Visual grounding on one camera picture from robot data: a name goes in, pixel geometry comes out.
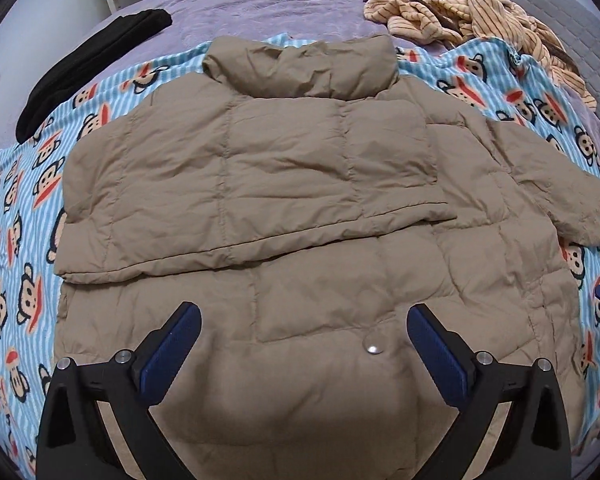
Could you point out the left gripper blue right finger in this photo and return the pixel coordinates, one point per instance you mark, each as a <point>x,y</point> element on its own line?
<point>447,357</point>

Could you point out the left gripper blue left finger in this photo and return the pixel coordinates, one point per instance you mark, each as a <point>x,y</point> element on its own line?
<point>162,353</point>

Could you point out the khaki puffer jacket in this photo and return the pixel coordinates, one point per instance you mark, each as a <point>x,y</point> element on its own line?
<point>310,249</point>

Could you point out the grey quilted headboard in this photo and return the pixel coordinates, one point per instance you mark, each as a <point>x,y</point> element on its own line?
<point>565,20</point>

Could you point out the blue striped monkey blanket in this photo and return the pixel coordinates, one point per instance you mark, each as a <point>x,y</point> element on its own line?
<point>25,219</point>

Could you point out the beige striped fleece garment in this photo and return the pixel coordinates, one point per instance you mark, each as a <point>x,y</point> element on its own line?
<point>454,22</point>

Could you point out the black folded garment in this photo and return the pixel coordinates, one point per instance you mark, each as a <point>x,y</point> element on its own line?
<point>85,62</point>

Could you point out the purple bed cover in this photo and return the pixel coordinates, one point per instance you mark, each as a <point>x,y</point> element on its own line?
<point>197,21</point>

